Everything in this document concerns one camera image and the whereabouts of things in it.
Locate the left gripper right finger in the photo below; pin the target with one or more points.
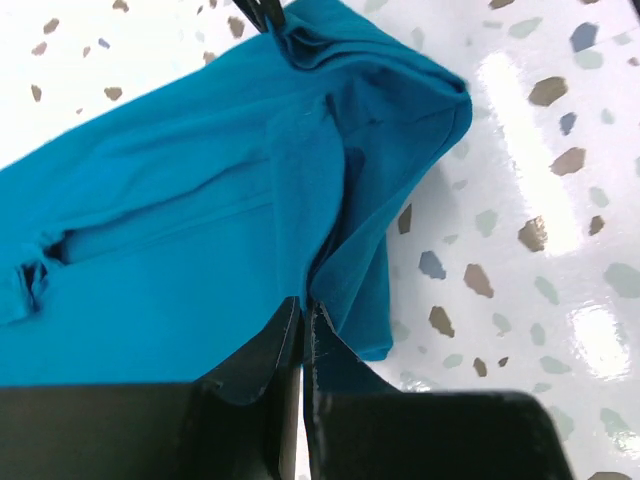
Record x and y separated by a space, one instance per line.
359 426

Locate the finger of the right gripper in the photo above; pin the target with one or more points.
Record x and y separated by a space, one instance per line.
264 15

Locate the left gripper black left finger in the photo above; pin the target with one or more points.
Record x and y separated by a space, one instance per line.
238 421

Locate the blue polo t shirt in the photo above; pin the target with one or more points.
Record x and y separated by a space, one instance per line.
150 243

